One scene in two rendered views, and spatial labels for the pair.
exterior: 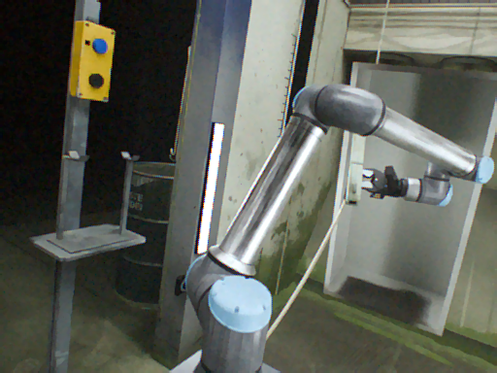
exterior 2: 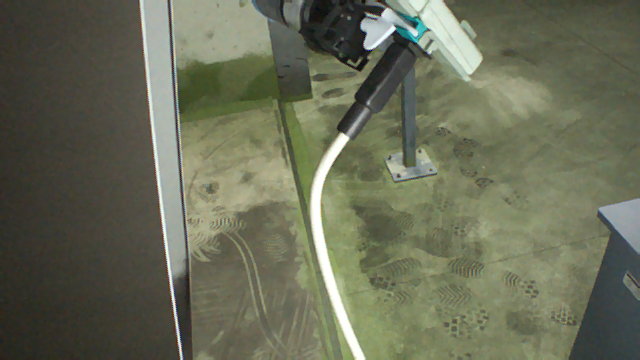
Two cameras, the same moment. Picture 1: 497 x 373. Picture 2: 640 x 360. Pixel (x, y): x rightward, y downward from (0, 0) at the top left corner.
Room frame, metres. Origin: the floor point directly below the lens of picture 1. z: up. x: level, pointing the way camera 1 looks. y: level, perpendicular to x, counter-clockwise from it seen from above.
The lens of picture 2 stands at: (1.79, 0.17, 1.43)
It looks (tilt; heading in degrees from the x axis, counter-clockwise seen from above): 37 degrees down; 237
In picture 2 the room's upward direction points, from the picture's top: 8 degrees counter-clockwise
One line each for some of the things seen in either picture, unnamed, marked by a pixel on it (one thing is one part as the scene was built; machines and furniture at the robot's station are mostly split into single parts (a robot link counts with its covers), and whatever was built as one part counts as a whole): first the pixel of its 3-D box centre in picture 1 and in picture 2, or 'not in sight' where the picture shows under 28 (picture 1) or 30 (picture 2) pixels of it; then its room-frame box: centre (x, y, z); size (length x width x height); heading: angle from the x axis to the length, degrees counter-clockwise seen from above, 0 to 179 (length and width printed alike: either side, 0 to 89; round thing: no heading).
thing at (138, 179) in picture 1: (162, 230); not in sight; (2.42, 0.75, 0.44); 0.59 x 0.58 x 0.89; 42
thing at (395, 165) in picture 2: not in sight; (409, 165); (0.42, -1.19, 0.01); 0.20 x 0.20 x 0.01; 62
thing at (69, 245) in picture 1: (98, 196); not in sight; (1.23, 0.63, 0.95); 0.26 x 0.15 x 0.32; 152
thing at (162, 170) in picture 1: (169, 172); not in sight; (2.42, 0.75, 0.86); 0.54 x 0.54 x 0.01
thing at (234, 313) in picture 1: (236, 321); not in sight; (0.80, 0.04, 0.83); 0.17 x 0.15 x 0.18; 28
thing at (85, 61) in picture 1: (91, 62); not in sight; (1.27, 0.72, 1.42); 0.12 x 0.06 x 0.26; 152
